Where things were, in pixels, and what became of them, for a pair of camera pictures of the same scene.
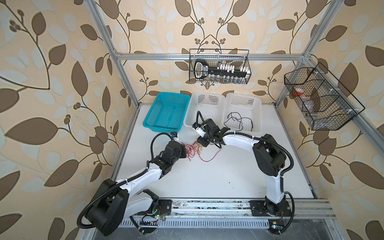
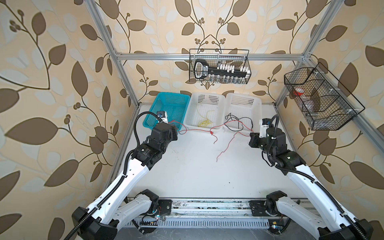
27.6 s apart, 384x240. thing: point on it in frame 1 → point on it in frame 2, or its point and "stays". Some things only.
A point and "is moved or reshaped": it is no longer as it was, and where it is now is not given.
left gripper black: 183,150 → 171,130
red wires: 191,149 → 212,133
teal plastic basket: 167,113 stays
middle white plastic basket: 211,105 stays
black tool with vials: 222,73 stays
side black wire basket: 326,104 stays
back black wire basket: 220,66 stays
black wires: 240,121 is moved or reshaped
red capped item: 298,91 stays
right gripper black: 200,139 → 254,137
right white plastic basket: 242,113 stays
